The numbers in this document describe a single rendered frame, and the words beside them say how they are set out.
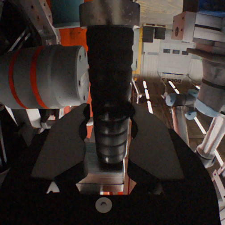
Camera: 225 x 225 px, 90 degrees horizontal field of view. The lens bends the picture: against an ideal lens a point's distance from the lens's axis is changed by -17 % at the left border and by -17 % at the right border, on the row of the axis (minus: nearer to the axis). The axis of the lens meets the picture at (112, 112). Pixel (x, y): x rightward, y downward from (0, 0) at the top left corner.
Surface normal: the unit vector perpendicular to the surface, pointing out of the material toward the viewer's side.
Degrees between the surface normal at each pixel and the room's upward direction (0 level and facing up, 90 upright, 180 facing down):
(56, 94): 79
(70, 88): 86
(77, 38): 90
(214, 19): 90
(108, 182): 90
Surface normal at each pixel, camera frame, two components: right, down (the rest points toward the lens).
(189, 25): -0.14, 0.52
